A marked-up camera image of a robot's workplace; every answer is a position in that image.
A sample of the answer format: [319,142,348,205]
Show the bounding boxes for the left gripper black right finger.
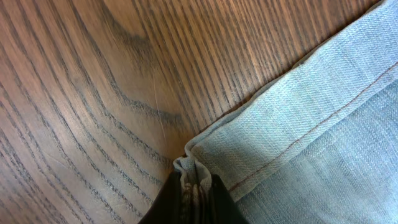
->
[206,174,248,224]

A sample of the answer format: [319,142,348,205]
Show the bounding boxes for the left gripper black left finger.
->
[139,171,182,224]

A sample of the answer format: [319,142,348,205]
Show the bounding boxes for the light blue denim jeans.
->
[174,1,397,223]

